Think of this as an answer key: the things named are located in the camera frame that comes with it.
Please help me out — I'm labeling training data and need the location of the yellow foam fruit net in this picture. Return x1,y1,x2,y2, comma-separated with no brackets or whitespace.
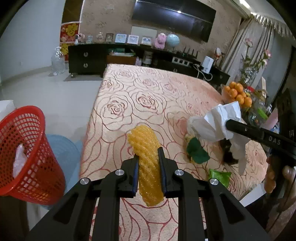
127,125,164,206

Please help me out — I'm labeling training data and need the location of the white tissue paper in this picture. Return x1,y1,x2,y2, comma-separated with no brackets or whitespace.
187,101,250,175

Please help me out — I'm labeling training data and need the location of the green snack wrapper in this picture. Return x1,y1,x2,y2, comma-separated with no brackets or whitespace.
209,169,231,188

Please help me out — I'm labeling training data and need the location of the right hand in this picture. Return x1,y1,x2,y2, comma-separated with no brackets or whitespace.
264,155,295,194

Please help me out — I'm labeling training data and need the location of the green leaf scrap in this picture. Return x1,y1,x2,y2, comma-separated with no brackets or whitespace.
186,137,210,164

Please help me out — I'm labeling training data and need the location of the flower vase with roses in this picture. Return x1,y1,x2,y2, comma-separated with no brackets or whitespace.
239,38,271,87

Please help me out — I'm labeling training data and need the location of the pile of oranges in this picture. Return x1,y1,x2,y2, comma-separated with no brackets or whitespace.
221,81,252,109

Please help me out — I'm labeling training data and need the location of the light blue plastic stool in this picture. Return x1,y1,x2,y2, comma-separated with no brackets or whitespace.
46,135,83,193

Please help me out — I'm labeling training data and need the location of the beige window curtain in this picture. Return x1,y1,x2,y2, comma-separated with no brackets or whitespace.
220,11,290,75

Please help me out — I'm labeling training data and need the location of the rose patterned tablecloth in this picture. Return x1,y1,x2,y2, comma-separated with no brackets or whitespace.
80,64,267,240

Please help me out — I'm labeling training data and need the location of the red plastic mesh basket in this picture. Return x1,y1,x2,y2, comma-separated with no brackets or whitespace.
1,105,65,205

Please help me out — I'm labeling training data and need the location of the white router box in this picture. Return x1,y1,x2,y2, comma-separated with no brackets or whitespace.
201,56,214,74

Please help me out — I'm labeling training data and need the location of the black TV cabinet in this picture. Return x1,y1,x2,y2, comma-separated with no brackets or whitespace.
68,43,230,85

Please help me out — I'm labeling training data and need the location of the light blue globe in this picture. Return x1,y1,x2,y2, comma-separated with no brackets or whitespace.
166,34,180,48

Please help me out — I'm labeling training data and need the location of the clear large water bottle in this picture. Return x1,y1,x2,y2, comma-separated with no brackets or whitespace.
51,46,66,76

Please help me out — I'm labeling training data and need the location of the white cushioned sofa bench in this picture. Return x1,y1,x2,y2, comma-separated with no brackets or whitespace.
0,100,16,121

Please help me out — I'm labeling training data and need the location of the pink plush toy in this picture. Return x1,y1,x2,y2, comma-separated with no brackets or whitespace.
154,33,167,49

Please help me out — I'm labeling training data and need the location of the wall mounted black television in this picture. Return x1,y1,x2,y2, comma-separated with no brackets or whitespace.
132,0,216,42

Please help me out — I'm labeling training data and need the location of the red festive wall poster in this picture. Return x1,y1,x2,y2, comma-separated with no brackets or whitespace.
60,21,80,61

